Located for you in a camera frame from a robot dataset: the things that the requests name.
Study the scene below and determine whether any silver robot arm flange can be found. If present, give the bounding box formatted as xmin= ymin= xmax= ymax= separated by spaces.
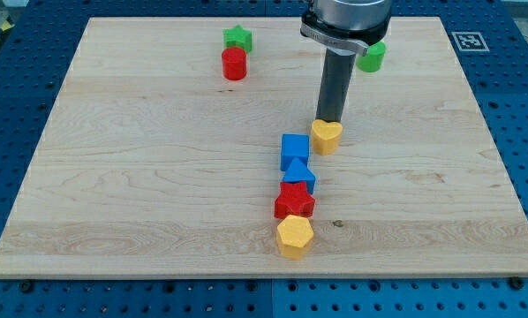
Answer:
xmin=300 ymin=0 xmax=392 ymax=56

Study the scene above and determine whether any blue cube block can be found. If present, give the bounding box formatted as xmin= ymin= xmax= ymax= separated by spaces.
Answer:
xmin=280 ymin=133 xmax=310 ymax=171

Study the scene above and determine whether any blue triangle block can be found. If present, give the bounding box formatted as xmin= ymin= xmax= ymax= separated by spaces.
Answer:
xmin=283 ymin=158 xmax=316 ymax=194

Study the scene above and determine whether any red star block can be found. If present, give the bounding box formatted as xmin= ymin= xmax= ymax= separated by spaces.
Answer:
xmin=274 ymin=181 xmax=315 ymax=219

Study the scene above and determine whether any yellow heart block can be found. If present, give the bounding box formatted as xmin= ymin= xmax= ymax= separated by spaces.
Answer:
xmin=311 ymin=119 xmax=343 ymax=155

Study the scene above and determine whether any yellow hexagon block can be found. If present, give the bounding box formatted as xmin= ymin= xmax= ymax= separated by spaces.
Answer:
xmin=276 ymin=215 xmax=314 ymax=260

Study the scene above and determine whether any red cylinder block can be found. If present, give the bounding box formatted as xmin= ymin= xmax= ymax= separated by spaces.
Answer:
xmin=222 ymin=47 xmax=247 ymax=80

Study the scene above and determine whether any light wooden board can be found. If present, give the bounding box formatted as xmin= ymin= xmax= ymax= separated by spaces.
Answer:
xmin=0 ymin=17 xmax=528 ymax=279

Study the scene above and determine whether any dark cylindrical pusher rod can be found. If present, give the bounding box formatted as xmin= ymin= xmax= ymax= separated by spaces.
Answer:
xmin=315 ymin=49 xmax=356 ymax=122

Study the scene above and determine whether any green star block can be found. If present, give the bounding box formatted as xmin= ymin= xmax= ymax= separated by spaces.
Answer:
xmin=223 ymin=25 xmax=253 ymax=53

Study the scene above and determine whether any green cylinder block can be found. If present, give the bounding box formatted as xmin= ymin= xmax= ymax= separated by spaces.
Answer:
xmin=356 ymin=42 xmax=387 ymax=72

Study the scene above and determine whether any white fiducial marker tag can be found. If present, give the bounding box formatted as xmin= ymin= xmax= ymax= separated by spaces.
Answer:
xmin=452 ymin=31 xmax=489 ymax=52

